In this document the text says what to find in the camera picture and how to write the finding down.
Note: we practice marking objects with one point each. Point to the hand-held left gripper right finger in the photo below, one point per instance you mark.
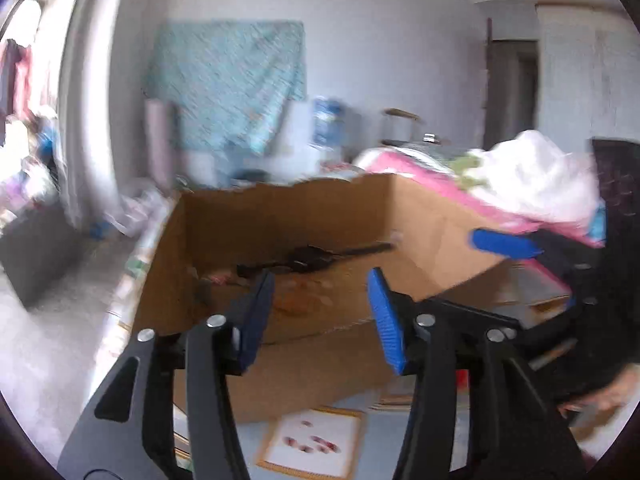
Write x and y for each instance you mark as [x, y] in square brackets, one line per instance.
[387, 325]

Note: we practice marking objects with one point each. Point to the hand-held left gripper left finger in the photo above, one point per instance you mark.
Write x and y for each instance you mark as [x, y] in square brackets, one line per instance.
[255, 325]

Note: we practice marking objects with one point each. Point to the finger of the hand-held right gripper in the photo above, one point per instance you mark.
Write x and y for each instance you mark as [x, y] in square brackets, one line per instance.
[500, 242]
[480, 312]

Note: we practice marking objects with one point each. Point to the brown cardboard box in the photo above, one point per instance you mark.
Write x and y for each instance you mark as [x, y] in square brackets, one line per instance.
[310, 370]

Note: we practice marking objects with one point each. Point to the person's right hand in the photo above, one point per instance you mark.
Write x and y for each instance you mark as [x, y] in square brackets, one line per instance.
[600, 402]

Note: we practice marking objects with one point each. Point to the white fluffy blanket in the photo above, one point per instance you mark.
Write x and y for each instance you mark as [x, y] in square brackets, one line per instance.
[540, 175]

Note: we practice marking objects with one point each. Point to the brown wooden door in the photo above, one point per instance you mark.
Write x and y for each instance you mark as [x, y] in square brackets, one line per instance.
[510, 95]

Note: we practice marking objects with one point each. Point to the wooden chair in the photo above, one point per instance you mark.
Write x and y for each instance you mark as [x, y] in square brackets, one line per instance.
[400, 114]

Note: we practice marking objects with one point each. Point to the white wardrobe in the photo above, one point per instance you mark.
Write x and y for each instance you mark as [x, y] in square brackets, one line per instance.
[575, 85]

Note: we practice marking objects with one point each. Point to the blue water dispenser bottle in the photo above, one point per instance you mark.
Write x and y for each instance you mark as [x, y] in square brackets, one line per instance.
[327, 120]

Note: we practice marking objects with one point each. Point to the grey cabinet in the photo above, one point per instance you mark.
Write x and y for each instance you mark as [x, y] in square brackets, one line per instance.
[35, 255]

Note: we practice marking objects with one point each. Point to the grey curtain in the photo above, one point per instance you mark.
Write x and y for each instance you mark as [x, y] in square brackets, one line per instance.
[90, 110]

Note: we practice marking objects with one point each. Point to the pile of bags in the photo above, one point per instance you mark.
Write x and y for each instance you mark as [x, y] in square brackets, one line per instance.
[40, 155]

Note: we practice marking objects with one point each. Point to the hanging clothes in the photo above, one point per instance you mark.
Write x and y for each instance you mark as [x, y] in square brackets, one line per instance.
[15, 70]

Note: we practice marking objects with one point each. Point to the teal floral wall cloth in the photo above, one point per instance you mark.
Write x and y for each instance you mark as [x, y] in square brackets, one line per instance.
[225, 85]

